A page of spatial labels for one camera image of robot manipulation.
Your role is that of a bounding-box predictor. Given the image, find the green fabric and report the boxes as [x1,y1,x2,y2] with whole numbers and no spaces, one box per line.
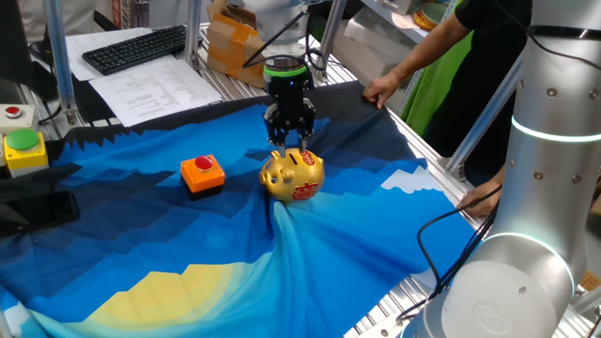
[401,30,474,137]

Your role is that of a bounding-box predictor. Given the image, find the black keyboard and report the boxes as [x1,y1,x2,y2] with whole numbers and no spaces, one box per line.
[82,23,189,76]

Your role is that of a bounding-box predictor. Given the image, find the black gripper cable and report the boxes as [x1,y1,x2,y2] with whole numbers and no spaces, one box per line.
[241,8,326,72]

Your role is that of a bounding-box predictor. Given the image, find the aluminium frame post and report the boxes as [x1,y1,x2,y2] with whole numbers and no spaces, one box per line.
[43,0,80,126]
[184,0,204,71]
[313,0,349,84]
[443,55,525,182]

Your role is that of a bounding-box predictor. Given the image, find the printed paper stack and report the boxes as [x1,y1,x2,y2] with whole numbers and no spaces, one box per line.
[88,58,223,128]

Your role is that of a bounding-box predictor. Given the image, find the blue landscape print cloth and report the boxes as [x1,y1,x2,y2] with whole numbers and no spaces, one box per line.
[0,80,478,338]

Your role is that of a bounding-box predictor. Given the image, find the person's left forearm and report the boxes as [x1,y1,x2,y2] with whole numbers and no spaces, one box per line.
[490,162,509,188]

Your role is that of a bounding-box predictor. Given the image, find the black monitor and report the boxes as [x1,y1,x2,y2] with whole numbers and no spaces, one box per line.
[0,0,37,91]

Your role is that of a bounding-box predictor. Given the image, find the black cable bundle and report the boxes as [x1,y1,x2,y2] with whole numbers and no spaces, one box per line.
[395,184,504,326]

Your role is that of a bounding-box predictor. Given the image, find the white storage box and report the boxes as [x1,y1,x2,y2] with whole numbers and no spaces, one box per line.
[331,18,415,91]

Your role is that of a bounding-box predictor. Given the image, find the person's right forearm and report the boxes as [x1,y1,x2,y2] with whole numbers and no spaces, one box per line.
[389,13,473,84]

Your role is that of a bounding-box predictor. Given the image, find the golden piggy bank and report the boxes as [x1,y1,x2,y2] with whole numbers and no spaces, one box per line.
[258,147,326,204]

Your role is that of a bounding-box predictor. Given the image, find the black smartphone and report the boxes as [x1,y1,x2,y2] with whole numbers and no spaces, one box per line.
[0,190,81,238]

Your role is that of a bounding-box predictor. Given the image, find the grey box with red button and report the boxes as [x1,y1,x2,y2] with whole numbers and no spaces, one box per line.
[0,103,38,135]

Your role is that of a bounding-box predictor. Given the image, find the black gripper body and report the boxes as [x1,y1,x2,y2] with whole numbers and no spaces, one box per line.
[262,76,316,133]

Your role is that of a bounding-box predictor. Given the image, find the green ring adapter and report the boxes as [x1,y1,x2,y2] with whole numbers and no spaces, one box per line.
[262,64,309,80]

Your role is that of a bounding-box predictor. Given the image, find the stacked ceramic bowls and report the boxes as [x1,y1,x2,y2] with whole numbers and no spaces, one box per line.
[412,1,451,32]

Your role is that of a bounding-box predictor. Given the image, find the cardboard box with orange tape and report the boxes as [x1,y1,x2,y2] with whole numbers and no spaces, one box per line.
[206,0,267,89]

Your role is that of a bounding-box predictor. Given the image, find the person's left hand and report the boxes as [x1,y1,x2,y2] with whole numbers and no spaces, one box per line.
[457,179,504,219]

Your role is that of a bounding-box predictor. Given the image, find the yellow box with green button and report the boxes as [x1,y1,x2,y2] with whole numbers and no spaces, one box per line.
[2,129,50,179]

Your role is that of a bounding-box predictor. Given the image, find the orange box with red button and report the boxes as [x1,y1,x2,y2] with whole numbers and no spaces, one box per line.
[179,154,226,202]

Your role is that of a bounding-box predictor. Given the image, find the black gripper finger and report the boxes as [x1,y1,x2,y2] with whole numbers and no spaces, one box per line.
[262,103,289,159]
[296,100,317,154]

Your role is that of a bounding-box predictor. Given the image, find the person's right hand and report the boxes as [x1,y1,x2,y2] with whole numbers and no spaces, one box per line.
[362,70,403,111]

